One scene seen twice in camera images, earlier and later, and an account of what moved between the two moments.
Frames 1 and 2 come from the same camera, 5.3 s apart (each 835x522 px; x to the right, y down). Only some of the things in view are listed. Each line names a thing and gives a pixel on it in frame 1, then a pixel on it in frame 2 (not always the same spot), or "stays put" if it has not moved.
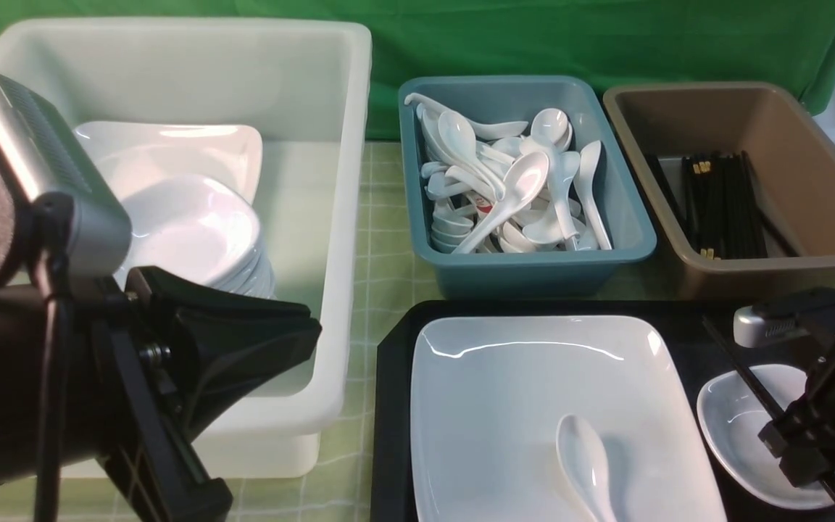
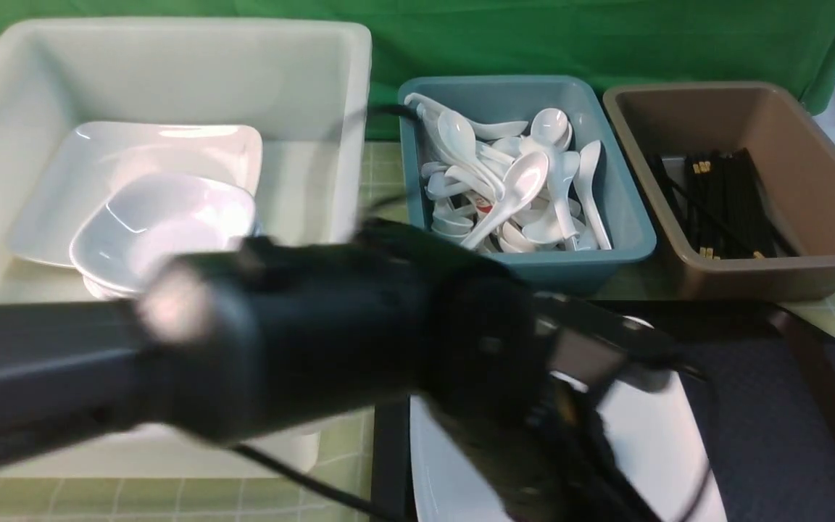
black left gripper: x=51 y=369 → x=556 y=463
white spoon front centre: x=524 y=181 stays put
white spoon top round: x=551 y=128 stays put
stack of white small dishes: x=200 y=226 stays put
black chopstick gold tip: x=832 y=486 → x=705 y=252
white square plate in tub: x=132 y=152 stays put
